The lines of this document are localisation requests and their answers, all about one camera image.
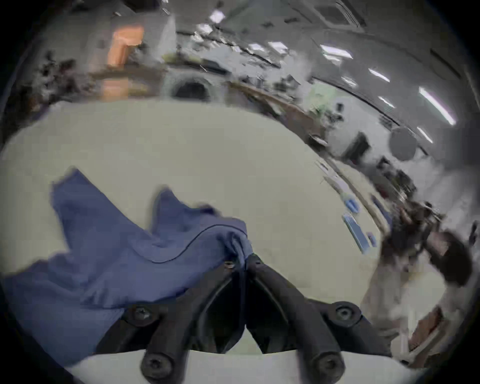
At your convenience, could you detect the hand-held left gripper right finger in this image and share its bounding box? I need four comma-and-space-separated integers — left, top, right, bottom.
244, 254, 392, 384

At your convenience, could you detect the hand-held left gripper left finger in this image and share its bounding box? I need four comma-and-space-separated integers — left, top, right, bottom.
95, 259, 246, 384

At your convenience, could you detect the blue shirt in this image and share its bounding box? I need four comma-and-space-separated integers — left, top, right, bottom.
2, 169, 254, 366

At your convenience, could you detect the bed with beige sheet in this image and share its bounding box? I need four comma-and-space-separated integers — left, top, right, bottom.
0, 98, 383, 355

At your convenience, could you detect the washing machine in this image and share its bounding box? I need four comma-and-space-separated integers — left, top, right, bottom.
162, 71, 229, 103

